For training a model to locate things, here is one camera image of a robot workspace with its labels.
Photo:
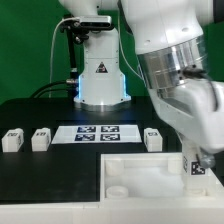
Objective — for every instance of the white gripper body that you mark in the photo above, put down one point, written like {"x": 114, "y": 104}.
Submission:
{"x": 190, "y": 111}

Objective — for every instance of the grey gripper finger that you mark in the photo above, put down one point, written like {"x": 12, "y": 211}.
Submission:
{"x": 206, "y": 160}

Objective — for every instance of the white square table top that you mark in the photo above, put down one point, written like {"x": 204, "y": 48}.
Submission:
{"x": 155, "y": 177}

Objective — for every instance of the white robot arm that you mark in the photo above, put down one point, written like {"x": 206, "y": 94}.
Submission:
{"x": 169, "y": 46}

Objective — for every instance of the white obstacle fence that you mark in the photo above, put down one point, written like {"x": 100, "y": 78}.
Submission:
{"x": 106, "y": 212}

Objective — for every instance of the white sheet with markers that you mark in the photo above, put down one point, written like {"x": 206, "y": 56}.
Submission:
{"x": 97, "y": 134}

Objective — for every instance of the black camera on stand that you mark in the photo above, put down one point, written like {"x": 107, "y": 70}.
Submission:
{"x": 77, "y": 29}

